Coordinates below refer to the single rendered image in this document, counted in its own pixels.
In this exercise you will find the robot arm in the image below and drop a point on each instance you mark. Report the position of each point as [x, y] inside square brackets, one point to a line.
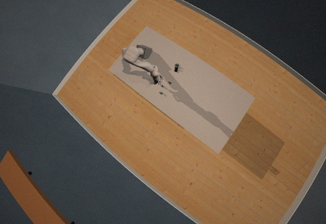
[131, 54]

